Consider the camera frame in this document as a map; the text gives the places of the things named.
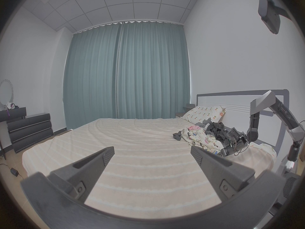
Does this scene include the black power adapter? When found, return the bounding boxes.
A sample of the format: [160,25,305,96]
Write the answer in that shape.
[0,163,23,179]

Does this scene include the bed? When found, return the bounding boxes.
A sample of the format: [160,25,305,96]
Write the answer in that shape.
[22,89,290,221]

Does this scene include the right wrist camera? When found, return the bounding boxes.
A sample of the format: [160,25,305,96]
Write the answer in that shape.
[226,127,241,141]

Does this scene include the white printed pyjama top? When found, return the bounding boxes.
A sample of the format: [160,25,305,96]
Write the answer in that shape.
[181,126,225,156]

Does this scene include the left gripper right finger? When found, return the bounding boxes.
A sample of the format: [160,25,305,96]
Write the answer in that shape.
[190,146,256,198]

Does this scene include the white printed pillow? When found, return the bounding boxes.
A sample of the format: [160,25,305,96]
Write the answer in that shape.
[182,105,226,124]

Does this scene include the grey bedside table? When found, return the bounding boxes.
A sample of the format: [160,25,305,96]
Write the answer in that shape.
[175,103,196,119]

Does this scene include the pile of clothes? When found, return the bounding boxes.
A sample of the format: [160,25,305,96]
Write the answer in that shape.
[173,118,236,144]

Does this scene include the round mirror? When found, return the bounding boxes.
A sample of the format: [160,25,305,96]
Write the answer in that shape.
[0,80,14,110]

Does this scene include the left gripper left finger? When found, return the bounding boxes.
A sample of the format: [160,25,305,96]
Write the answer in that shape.
[49,146,115,201]

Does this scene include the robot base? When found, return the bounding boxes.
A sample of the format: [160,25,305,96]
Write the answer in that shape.
[267,160,301,218]

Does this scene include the black cable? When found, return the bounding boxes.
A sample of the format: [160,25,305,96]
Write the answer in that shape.
[232,141,251,156]

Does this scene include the blue-green curtain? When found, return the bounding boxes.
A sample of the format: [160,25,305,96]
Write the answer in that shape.
[62,21,192,131]

